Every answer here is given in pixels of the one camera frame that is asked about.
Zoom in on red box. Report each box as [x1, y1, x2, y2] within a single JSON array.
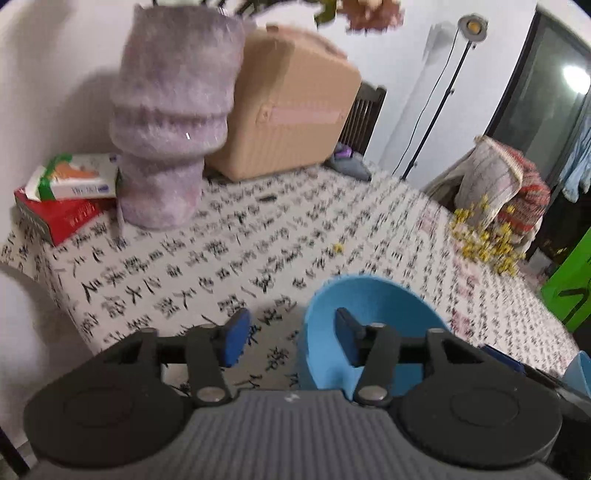
[[14, 185, 116, 247]]

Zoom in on dark sliding glass door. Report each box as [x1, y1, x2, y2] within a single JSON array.
[[485, 4, 591, 259]]

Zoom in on purple textured vase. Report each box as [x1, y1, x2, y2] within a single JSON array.
[[108, 4, 245, 230]]

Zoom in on blue bowl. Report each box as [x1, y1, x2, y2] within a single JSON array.
[[295, 274, 451, 402], [563, 351, 591, 393]]

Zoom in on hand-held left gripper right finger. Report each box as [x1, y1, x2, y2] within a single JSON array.
[[336, 308, 483, 408]]

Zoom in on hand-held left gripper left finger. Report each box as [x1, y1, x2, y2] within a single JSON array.
[[102, 308, 252, 407]]

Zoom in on dark wooden chair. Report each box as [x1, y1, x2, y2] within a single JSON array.
[[337, 80, 387, 158]]

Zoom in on green paper bag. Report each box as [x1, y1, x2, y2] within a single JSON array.
[[540, 231, 591, 332]]

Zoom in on pink suitcase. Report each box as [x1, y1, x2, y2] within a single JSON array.
[[203, 25, 362, 182]]

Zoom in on grey purple pouch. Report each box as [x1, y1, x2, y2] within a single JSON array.
[[323, 142, 372, 181]]

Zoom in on dried pink roses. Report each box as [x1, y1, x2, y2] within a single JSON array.
[[152, 0, 404, 33]]

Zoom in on white green box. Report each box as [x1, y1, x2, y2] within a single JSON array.
[[24, 152, 122, 201]]

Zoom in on light blue hanging shirt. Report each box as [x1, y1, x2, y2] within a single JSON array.
[[556, 108, 591, 201]]

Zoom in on yellow flower branch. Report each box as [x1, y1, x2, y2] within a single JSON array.
[[450, 196, 525, 278]]

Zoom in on studio light on stand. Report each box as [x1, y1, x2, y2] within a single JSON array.
[[399, 14, 488, 181]]

